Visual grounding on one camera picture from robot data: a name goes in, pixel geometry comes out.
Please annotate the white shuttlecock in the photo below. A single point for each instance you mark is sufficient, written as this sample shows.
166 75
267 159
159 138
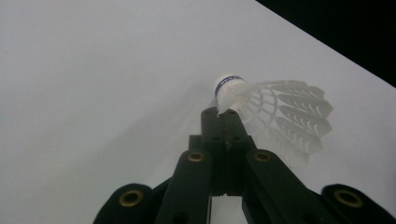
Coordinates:
280 118

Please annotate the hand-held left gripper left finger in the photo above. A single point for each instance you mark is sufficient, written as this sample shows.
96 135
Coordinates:
190 186

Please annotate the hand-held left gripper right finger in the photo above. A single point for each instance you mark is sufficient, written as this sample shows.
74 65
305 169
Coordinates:
274 186

